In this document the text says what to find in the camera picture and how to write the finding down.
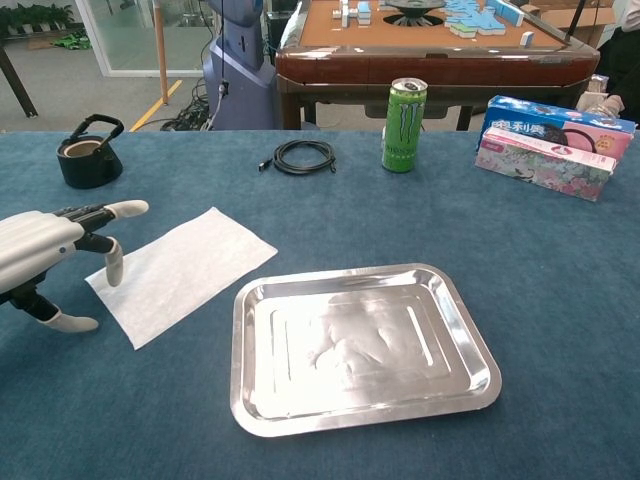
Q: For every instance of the white blue mahjong tile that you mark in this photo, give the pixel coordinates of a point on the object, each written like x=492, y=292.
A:
x=527, y=38

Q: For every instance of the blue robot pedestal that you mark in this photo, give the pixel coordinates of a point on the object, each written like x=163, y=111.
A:
x=240, y=75

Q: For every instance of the person's black trouser leg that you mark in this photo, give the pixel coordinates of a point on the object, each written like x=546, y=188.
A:
x=625, y=65

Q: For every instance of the brown mahjong table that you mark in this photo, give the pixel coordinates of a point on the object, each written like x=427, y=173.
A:
x=435, y=67

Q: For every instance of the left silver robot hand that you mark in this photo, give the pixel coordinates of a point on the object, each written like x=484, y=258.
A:
x=30, y=240

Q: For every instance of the blue felt table cloth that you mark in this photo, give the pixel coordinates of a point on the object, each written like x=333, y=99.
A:
x=550, y=300

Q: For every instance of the blue cookie box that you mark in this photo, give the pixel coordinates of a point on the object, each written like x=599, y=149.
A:
x=530, y=117

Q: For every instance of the pink floral box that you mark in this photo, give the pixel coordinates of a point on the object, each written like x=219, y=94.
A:
x=540, y=172

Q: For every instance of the silver metal tray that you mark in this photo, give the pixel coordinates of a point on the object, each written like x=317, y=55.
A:
x=360, y=350

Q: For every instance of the orange wooden pole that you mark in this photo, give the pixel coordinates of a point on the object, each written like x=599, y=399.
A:
x=161, y=55

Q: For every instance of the green energy drink can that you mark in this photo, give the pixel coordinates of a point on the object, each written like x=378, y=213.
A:
x=402, y=130

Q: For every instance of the white paper sheet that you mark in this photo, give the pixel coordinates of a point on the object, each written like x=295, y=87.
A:
x=185, y=270

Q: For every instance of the green potted plants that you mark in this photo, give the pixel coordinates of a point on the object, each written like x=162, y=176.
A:
x=35, y=17

